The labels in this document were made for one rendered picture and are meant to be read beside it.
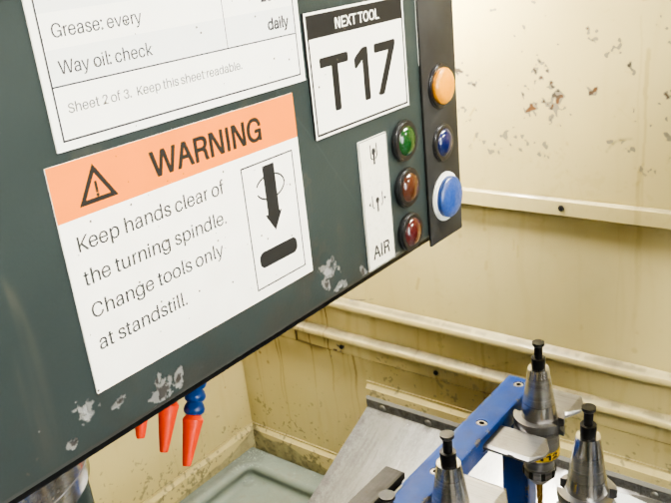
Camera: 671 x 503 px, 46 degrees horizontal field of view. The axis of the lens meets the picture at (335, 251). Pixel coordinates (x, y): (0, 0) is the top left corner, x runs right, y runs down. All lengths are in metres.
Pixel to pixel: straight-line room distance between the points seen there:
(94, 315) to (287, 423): 1.66
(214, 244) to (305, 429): 1.58
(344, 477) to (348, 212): 1.24
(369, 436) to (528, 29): 0.89
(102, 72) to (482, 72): 1.05
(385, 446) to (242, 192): 1.32
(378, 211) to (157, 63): 0.20
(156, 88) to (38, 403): 0.15
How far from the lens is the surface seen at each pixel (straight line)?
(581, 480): 0.91
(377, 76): 0.50
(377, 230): 0.52
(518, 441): 1.02
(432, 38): 0.56
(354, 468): 1.70
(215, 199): 0.40
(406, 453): 1.68
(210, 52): 0.40
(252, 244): 0.43
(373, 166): 0.51
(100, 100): 0.36
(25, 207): 0.34
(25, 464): 0.37
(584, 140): 1.31
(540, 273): 1.42
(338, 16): 0.47
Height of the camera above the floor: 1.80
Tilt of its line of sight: 21 degrees down
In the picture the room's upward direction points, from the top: 6 degrees counter-clockwise
